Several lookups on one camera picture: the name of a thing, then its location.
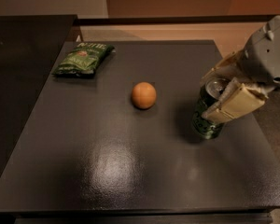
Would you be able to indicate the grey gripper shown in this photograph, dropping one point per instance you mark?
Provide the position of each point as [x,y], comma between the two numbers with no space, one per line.
[266,60]

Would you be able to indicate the green soda can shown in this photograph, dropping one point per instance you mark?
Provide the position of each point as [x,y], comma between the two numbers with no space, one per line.
[209,95]

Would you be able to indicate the orange fruit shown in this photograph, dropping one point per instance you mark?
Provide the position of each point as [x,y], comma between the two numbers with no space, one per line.
[143,95]

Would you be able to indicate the green chip bag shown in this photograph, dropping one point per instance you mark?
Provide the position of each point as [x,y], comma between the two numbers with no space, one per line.
[83,60]

